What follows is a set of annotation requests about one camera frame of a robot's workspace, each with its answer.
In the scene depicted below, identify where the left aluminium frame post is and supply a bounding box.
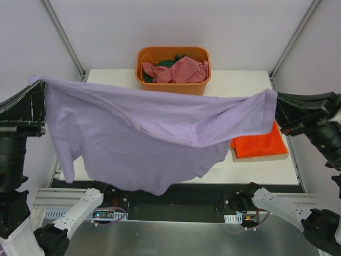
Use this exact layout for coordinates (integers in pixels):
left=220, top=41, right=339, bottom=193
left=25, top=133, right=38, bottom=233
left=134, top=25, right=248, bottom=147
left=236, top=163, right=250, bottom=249
left=40, top=0, right=88, bottom=81

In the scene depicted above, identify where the right white cable duct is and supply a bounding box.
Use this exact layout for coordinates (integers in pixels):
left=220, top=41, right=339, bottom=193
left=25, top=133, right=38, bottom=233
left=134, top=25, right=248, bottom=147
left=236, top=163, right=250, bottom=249
left=224, top=214, right=259, bottom=224

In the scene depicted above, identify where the orange folded t shirt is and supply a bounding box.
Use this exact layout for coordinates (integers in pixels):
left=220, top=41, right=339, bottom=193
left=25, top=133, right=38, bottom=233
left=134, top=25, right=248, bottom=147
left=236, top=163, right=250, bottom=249
left=229, top=119, right=288, bottom=159

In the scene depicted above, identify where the right aluminium frame post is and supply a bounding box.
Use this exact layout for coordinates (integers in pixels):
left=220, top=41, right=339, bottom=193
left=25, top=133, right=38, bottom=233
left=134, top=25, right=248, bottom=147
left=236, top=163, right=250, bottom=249
left=269, top=0, right=323, bottom=81

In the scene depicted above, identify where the pink t shirt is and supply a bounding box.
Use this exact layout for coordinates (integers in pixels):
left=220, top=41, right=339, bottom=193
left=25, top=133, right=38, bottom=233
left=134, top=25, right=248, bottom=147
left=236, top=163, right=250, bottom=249
left=142, top=56, right=209, bottom=84

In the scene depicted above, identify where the green t shirt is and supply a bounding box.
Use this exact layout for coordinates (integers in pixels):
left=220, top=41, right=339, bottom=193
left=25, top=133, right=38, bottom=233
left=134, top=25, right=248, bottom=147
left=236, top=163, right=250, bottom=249
left=143, top=54, right=186, bottom=83

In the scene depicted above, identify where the aluminium frame post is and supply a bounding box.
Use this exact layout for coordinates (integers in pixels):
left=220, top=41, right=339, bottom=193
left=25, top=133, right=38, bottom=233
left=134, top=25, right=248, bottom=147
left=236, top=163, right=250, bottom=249
left=40, top=0, right=88, bottom=81
left=269, top=0, right=323, bottom=81

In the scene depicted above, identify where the left white cable duct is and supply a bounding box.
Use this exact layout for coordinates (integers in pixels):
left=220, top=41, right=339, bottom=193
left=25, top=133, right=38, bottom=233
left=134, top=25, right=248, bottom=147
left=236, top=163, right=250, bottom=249
left=45, top=209, right=128, bottom=222

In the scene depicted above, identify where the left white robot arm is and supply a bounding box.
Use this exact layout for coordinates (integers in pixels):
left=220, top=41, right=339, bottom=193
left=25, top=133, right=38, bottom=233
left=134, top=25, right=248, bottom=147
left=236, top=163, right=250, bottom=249
left=1, top=81, right=113, bottom=255

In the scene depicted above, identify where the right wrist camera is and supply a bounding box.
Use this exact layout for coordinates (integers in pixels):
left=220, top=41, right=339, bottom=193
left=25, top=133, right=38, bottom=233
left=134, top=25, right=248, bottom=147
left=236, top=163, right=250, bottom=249
left=329, top=109, right=341, bottom=124

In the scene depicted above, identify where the white cable duct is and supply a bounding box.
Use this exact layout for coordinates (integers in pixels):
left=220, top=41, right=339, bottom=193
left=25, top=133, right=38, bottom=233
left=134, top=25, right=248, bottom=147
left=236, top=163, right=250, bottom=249
left=45, top=209, right=128, bottom=222
left=224, top=214, right=259, bottom=224

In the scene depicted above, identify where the lavender t shirt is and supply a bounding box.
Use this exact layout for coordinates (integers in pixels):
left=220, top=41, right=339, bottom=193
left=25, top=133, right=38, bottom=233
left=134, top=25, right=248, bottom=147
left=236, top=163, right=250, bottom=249
left=28, top=76, right=278, bottom=196

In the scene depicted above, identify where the front aluminium rail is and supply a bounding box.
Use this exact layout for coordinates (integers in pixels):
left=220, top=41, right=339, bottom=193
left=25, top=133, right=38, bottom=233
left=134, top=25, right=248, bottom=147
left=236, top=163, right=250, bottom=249
left=33, top=188, right=319, bottom=209

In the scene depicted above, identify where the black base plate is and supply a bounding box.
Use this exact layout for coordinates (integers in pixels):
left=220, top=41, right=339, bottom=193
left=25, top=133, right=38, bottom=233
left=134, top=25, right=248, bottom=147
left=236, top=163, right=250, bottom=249
left=50, top=180, right=306, bottom=223

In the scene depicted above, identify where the orange plastic bin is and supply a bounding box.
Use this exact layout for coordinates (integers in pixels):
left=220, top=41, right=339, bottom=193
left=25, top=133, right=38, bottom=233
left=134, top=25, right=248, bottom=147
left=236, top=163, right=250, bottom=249
left=135, top=46, right=211, bottom=95

